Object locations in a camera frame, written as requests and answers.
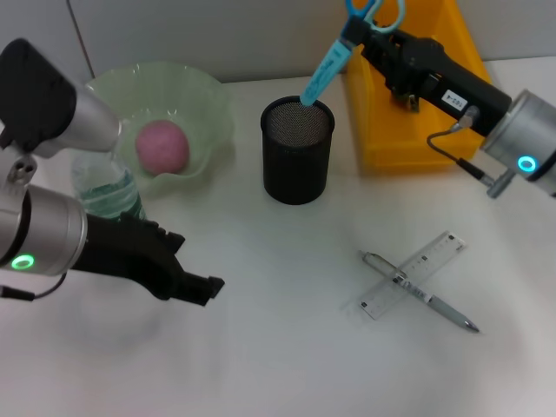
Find black mesh pen holder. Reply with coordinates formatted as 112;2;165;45
260;96;336;205

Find clear bottle with green label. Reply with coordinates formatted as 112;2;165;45
71;149;148;223

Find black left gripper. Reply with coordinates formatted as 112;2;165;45
69;211;226;308

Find gripper cable with connector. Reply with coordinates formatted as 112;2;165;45
0;272;70;301
427;106;517;200

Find right gripper cable with connector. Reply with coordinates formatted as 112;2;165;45
427;106;517;200

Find yellow plastic bin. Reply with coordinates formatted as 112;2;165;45
346;0;493;169

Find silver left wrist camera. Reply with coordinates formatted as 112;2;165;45
0;37;123;161

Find pale green glass fruit plate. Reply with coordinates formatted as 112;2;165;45
83;63;235;200

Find pink peach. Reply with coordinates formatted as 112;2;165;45
135;120;191;176

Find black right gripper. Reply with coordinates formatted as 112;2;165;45
343;19;513;136

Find silver pen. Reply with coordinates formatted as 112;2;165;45
359;250;481;334

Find transparent plastic ruler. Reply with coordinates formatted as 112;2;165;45
358;231;469;321

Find left gripper cable with connector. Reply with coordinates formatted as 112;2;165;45
0;272;70;301

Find blue plastic scissors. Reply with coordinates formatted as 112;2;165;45
301;0;407;109

